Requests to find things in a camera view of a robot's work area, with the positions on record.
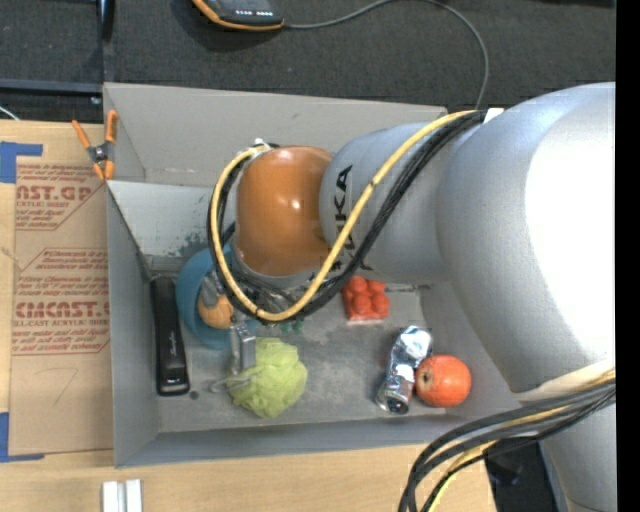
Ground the brown cardboard board, red print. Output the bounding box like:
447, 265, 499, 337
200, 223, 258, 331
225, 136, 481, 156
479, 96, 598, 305
0, 118, 116, 457

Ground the blue round bowl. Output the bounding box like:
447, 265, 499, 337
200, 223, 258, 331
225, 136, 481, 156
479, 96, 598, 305
175, 243, 262, 351

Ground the black stapler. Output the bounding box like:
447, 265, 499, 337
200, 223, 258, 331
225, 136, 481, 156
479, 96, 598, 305
149, 276, 192, 398

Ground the crushed silver can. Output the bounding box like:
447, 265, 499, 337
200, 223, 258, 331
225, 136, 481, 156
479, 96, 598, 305
374, 324, 434, 416

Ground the grey metal bin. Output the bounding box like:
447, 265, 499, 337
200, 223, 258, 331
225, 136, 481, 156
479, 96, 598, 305
102, 82, 522, 469

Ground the small orange toy pumpkin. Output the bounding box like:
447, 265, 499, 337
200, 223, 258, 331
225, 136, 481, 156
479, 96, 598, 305
196, 291, 236, 331

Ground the red toy brick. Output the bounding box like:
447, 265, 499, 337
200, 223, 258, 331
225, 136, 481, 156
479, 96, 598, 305
340, 275, 392, 325

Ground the orange-red toy apple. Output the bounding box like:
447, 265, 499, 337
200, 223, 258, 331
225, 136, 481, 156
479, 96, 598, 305
414, 354, 473, 409

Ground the yellow-green mesh sponge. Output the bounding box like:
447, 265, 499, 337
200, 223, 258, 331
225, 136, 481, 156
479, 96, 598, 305
209, 336, 309, 420

